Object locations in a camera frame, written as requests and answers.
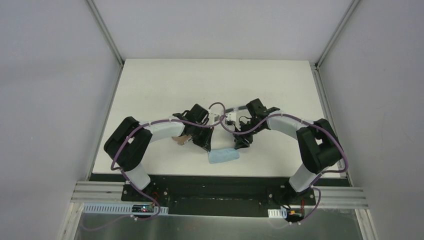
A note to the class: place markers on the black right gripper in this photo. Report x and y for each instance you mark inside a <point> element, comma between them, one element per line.
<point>240,141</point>

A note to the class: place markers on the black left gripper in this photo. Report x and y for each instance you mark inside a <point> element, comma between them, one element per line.
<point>205,139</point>

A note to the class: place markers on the flag print glasses case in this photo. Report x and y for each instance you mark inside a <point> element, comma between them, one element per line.
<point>181,140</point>

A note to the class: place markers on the light blue cleaning cloth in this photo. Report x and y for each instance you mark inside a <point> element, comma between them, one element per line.
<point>217,156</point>

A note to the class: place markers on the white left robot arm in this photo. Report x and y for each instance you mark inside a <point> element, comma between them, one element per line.
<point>128,143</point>

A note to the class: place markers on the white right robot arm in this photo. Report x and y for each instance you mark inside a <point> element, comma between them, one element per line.
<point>318,145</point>

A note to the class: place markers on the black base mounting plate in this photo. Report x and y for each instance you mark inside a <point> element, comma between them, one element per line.
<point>220,196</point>

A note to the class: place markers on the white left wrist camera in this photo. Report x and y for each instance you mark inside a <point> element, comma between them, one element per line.
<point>214,119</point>

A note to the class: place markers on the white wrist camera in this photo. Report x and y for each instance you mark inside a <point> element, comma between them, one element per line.
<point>232,120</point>
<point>214,119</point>

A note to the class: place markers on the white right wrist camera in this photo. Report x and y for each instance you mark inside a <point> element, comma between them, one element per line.
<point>232,120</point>

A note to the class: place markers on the right white cable duct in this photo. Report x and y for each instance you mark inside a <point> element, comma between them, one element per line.
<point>277,213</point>

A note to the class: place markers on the white cable duct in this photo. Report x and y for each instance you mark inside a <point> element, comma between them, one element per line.
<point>277,213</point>
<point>124,209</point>

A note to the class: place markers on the aluminium frame rail front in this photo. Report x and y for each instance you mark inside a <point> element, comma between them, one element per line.
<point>332,197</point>

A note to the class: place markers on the left white cable duct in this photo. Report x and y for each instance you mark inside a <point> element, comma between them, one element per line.
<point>124,209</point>

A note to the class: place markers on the right aluminium corner post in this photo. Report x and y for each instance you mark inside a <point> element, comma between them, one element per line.
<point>337,32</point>

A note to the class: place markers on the aluminium corner post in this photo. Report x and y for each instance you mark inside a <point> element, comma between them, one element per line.
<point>104,30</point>
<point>337,32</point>

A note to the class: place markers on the left aluminium corner post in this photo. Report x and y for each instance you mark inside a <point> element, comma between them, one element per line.
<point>104,30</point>

